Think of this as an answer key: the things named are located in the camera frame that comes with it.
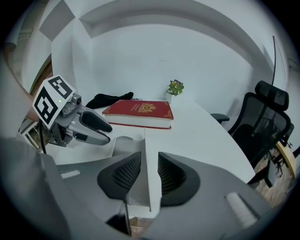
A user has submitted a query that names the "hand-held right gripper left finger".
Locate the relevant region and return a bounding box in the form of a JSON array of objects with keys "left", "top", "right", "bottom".
[{"left": 42, "top": 151, "right": 143, "bottom": 240}]

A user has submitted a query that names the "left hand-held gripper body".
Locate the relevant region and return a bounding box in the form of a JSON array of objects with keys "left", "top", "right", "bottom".
[{"left": 32, "top": 74, "right": 88, "bottom": 147}]

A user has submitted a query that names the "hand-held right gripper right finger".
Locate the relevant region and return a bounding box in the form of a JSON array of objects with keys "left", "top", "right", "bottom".
[{"left": 140, "top": 151, "right": 289, "bottom": 240}]

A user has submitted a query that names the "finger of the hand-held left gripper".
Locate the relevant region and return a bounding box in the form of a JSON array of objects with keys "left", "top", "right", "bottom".
[
  {"left": 70, "top": 126, "right": 111, "bottom": 146},
  {"left": 79, "top": 111, "right": 113, "bottom": 133}
]

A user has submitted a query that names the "person's left forearm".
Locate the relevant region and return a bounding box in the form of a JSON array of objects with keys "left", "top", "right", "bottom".
[{"left": 4, "top": 58, "right": 39, "bottom": 123}]

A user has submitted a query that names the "black cloth pouch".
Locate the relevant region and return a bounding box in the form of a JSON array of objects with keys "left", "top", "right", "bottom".
[{"left": 85, "top": 91, "right": 135, "bottom": 110}]

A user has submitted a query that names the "red hardcover book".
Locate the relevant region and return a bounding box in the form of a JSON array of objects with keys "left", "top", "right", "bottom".
[{"left": 101, "top": 99, "right": 174, "bottom": 130}]

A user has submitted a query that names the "white table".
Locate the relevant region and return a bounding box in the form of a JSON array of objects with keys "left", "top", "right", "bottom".
[{"left": 23, "top": 98, "right": 256, "bottom": 221}]

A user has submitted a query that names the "small potted plant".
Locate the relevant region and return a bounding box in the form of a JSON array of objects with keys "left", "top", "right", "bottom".
[{"left": 165, "top": 79, "right": 185, "bottom": 104}]

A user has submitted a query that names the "yellow desk with black base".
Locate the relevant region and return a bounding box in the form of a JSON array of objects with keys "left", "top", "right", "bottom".
[{"left": 275, "top": 140, "right": 297, "bottom": 180}]

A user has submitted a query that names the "black mesh office chair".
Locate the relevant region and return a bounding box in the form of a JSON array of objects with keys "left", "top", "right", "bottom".
[{"left": 209, "top": 80, "right": 295, "bottom": 188}]

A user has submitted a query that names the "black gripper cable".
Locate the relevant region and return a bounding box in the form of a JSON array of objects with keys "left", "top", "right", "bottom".
[{"left": 38, "top": 119, "right": 48, "bottom": 154}]

